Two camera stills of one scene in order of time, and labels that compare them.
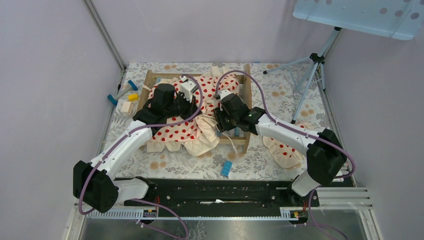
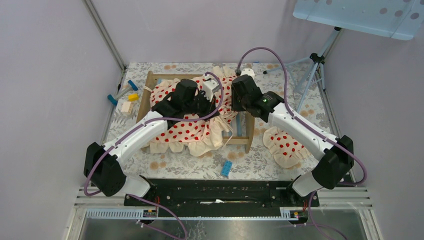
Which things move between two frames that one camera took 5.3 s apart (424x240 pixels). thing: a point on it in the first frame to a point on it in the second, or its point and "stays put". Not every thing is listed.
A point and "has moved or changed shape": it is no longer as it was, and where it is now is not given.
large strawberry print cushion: (197, 133) has moved or changed shape
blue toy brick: (226, 168) stays put
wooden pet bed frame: (150, 77) stays put
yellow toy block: (132, 97) stays put
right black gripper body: (225, 122) to (238, 104)
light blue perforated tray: (399, 19) stays put
